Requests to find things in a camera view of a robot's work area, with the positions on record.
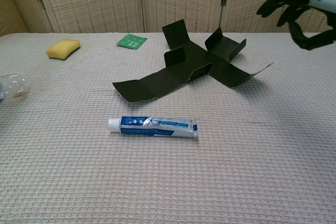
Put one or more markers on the blue white toothpaste tube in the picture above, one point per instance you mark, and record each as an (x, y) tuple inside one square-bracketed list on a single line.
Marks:
[(157, 128)]

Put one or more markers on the black unfolded cardboard box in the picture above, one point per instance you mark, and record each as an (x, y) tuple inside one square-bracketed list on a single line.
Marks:
[(183, 69)]

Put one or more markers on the green circuit board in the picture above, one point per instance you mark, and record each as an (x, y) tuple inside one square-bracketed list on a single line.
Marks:
[(131, 41)]

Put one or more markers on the beige woven folding screen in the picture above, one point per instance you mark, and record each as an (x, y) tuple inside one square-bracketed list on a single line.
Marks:
[(92, 1)]

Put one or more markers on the yellow sponge with green pad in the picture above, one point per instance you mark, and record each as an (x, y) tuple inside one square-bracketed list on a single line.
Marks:
[(62, 48)]

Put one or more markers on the clear plastic bottle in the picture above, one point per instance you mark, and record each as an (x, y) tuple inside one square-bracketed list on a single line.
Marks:
[(14, 87)]

